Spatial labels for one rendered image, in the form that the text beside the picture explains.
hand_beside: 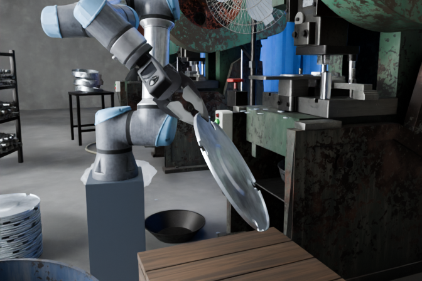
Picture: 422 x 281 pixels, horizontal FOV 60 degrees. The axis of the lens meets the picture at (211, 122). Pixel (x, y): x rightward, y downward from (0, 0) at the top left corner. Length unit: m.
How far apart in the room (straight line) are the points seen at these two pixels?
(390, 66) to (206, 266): 0.99
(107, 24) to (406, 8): 0.74
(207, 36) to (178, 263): 1.98
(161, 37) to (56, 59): 6.63
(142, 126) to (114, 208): 0.28
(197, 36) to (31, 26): 5.53
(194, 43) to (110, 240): 1.70
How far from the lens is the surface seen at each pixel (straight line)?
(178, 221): 1.97
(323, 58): 1.49
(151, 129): 1.16
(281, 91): 1.43
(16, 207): 1.78
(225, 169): 0.75
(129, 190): 1.22
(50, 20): 0.96
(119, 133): 1.20
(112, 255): 1.31
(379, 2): 1.05
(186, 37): 2.64
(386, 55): 1.53
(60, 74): 7.81
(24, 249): 1.76
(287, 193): 1.22
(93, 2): 0.82
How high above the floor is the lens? 0.81
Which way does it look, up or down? 9 degrees down
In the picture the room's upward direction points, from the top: straight up
